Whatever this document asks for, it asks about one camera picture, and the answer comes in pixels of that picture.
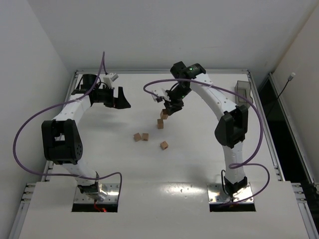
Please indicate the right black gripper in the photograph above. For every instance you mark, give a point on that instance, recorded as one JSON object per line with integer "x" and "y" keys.
{"x": 172, "y": 104}

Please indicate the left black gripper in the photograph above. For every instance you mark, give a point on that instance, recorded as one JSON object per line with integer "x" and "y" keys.
{"x": 111, "y": 97}

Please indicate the long dark wood block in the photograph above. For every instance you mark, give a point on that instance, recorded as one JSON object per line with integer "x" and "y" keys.
{"x": 160, "y": 124}

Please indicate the light wood cube with letter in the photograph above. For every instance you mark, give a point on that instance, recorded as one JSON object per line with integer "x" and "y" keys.
{"x": 145, "y": 136}

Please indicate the grey translucent plastic bin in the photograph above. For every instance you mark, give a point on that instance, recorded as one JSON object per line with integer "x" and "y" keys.
{"x": 243, "y": 88}

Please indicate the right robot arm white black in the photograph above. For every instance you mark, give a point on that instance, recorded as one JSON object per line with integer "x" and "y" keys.
{"x": 232, "y": 119}

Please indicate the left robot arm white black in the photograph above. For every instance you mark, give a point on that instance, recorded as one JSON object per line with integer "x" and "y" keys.
{"x": 62, "y": 143}

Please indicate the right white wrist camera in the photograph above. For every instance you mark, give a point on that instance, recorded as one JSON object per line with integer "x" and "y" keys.
{"x": 160, "y": 95}

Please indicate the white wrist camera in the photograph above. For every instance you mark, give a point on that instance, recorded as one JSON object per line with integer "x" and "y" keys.
{"x": 160, "y": 95}
{"x": 110, "y": 78}

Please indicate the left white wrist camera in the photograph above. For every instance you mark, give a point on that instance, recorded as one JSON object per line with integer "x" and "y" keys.
{"x": 110, "y": 78}

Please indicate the aluminium table frame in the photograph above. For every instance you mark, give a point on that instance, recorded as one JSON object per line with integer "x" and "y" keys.
{"x": 164, "y": 192}

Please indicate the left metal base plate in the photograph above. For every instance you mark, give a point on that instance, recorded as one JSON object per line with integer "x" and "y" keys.
{"x": 109, "y": 193}

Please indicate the metal base plate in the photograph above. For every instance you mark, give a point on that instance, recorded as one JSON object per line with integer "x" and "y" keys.
{"x": 217, "y": 196}
{"x": 109, "y": 193}

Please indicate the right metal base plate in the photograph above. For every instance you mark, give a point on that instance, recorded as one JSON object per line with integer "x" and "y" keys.
{"x": 217, "y": 196}

